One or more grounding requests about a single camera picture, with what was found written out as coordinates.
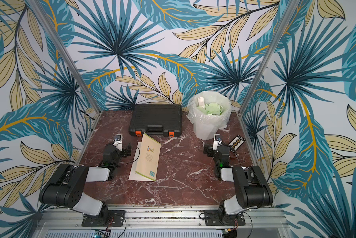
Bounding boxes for aluminium frame post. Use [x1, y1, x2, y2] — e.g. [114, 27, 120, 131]
[28, 0, 101, 115]
[238, 0, 299, 117]

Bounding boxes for right aluminium frame post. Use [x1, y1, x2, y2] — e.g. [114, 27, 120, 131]
[238, 0, 299, 117]

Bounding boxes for black patterned card box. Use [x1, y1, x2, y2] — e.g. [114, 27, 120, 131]
[229, 134, 245, 152]

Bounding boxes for black plastic tool case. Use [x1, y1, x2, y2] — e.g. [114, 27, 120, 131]
[128, 104, 182, 137]

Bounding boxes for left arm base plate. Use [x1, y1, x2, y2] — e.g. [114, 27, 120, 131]
[82, 210, 126, 227]

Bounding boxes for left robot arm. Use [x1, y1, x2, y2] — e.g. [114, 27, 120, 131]
[39, 142, 131, 219]

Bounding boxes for aluminium front rail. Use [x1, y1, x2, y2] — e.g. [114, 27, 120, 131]
[33, 205, 293, 238]

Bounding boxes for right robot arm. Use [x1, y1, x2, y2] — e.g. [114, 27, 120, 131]
[204, 145, 273, 218]

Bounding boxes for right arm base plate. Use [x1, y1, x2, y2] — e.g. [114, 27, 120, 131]
[199, 209, 245, 227]

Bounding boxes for left aluminium frame post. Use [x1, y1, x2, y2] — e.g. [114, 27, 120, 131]
[28, 0, 101, 115]

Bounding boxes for green cover picture book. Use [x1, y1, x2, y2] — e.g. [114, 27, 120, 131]
[128, 133, 161, 181]

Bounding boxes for white lined trash bin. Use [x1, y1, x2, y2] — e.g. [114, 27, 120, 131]
[187, 91, 232, 140]

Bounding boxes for green sticky notes in bin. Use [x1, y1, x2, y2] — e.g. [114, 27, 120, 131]
[197, 97, 224, 116]

